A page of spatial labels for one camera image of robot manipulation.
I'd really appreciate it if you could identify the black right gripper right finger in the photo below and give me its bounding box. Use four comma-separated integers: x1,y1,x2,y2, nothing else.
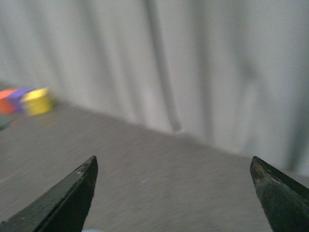
250,156,309,232

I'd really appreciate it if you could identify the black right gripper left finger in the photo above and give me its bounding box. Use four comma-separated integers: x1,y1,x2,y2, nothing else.
0,156,98,232

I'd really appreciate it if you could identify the yellow block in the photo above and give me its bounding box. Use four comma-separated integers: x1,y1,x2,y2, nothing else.
21,87,55,116

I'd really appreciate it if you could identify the orange block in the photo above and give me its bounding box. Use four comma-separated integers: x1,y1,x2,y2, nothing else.
0,88,17,115

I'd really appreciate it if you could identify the purple block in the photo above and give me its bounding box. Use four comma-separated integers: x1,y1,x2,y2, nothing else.
8,87,34,112

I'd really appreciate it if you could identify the grey curtain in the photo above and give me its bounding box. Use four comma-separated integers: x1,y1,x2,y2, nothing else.
0,0,309,176

